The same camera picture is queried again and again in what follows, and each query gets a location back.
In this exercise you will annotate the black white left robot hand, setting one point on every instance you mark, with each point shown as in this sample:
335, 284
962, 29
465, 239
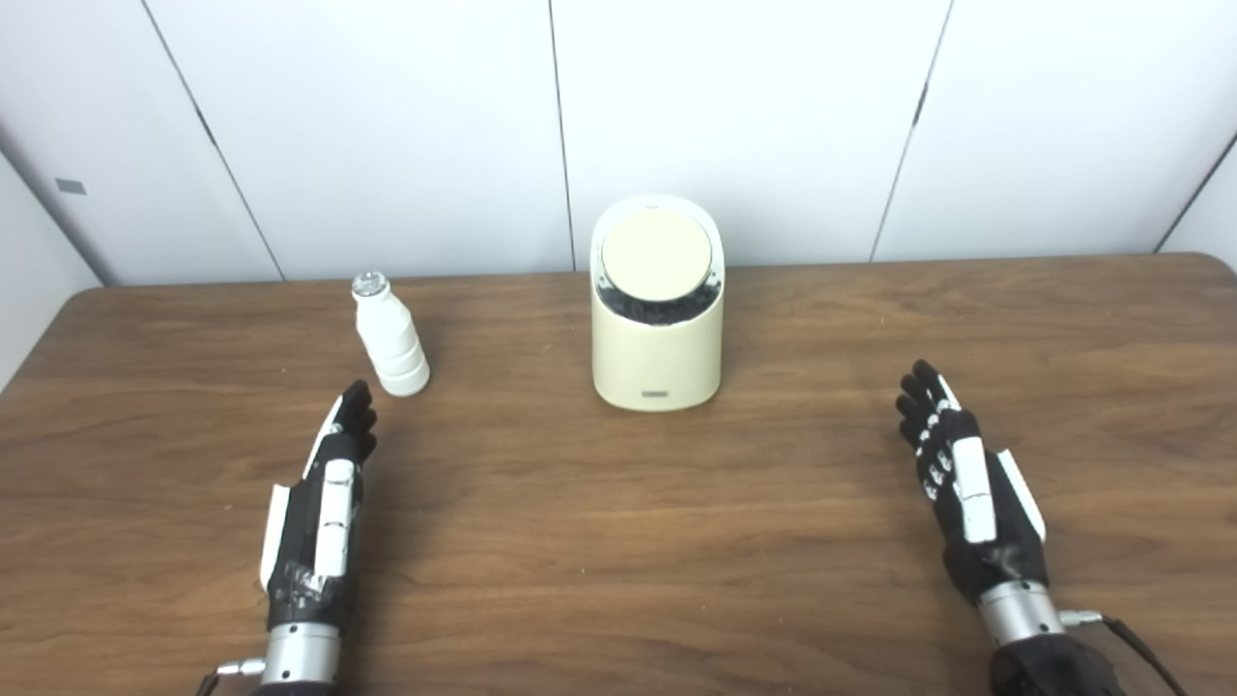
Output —
302, 541

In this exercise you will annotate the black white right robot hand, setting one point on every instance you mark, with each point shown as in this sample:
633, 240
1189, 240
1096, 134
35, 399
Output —
1005, 541

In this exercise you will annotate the small grey wall plate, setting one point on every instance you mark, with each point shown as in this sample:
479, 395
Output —
71, 187

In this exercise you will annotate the black bin liner bag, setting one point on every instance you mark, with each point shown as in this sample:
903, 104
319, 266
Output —
657, 307

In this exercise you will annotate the cream-colored lidded bin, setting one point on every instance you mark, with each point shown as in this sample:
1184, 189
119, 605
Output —
657, 358

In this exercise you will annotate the small white plastic bottle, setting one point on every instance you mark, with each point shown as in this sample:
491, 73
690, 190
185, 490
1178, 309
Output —
391, 338

